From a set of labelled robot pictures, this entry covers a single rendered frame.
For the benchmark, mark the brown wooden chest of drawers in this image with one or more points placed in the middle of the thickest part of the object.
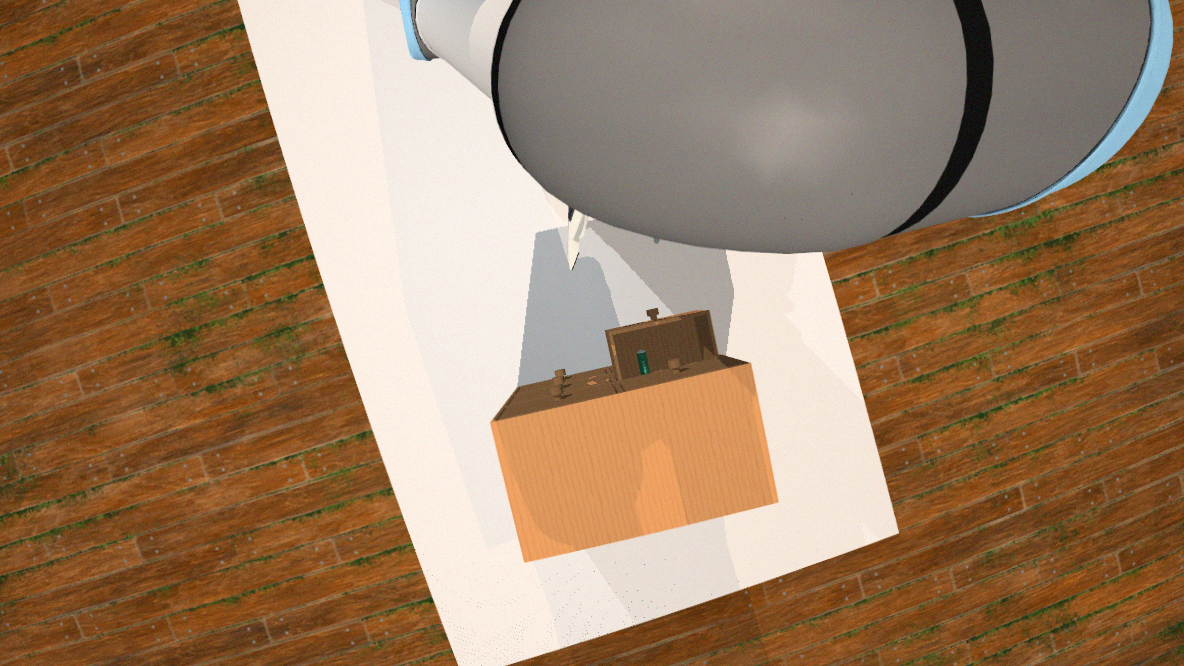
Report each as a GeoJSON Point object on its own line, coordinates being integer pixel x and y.
{"type": "Point", "coordinates": [636, 462]}

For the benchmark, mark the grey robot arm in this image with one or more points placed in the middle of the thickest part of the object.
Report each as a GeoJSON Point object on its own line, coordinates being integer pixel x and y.
{"type": "Point", "coordinates": [803, 126]}

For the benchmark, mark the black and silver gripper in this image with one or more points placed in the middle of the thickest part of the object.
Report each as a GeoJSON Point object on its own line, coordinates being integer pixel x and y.
{"type": "Point", "coordinates": [577, 223]}

